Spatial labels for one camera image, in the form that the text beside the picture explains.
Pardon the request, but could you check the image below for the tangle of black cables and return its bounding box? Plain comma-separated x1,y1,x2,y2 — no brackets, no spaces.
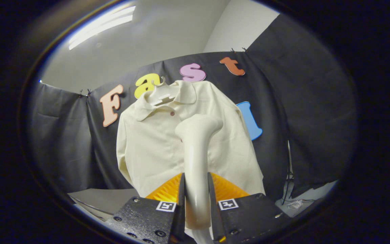
281,169,314,208

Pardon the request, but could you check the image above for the black backdrop cloth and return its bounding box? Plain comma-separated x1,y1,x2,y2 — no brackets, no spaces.
26,14,357,199

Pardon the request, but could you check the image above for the white garment steamer head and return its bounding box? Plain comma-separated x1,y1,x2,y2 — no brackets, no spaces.
175,114,223,230

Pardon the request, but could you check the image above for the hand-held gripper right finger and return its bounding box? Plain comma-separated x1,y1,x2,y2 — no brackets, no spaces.
208,172,292,244

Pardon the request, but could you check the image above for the white plastic hanger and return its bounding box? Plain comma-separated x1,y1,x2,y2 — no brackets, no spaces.
146,76,178,106

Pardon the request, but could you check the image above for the grey cabinet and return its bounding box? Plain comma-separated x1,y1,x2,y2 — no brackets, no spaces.
67,188,140,217

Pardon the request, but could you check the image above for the white steamer hose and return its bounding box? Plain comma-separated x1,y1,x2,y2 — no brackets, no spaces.
195,228,214,244

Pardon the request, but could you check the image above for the ceiling light panel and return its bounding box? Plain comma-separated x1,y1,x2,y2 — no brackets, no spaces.
68,5,136,50

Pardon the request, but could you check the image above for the cream button-up shirt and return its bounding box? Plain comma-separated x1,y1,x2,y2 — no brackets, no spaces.
116,80,266,199

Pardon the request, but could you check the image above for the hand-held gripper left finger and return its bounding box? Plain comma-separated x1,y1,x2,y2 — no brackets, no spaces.
104,172,186,244

